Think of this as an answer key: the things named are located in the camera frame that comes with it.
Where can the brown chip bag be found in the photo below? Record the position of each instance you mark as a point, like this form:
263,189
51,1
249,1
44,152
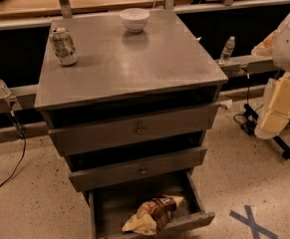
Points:
153,215

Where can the grey middle drawer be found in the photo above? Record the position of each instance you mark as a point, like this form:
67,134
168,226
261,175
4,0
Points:
103,176

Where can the grey top drawer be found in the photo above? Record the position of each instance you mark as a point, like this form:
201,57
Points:
97,136

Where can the silver soda can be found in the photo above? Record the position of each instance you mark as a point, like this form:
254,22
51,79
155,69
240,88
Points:
63,46

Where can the grey metal rail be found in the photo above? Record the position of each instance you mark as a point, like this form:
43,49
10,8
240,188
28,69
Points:
242,71

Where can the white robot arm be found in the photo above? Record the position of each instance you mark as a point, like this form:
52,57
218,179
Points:
276,100

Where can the grey open bottom drawer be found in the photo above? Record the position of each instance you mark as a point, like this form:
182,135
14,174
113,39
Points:
112,206

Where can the grey drawer cabinet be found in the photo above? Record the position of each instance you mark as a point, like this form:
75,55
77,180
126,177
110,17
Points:
121,75

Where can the white ceramic bowl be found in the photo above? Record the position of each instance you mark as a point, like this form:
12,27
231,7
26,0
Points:
135,19

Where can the clear water bottle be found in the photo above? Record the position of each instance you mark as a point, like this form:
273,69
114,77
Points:
227,50

